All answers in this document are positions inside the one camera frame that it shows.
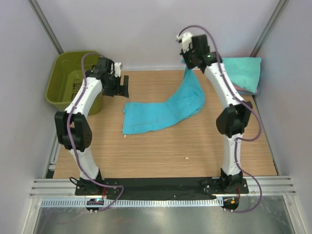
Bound slotted cable duct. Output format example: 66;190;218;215
40;197;223;208

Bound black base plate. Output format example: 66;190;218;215
70;177;249;201

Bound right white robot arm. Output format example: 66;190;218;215
176;32;252;193

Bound folded pink t shirt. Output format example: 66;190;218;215
234;84;247;92

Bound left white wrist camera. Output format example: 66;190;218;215
114;62;123;77

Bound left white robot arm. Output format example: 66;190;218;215
55;56;129;195

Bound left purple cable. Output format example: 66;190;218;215
67;52;125;212

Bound aluminium frame rail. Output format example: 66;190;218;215
30;176;295;200

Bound green plastic bin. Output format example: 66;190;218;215
45;51;90;111

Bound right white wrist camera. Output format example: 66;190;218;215
176;32;193;53

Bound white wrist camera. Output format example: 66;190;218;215
114;62;123;77
176;32;193;53

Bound blue t shirt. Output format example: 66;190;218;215
122;68;205;135

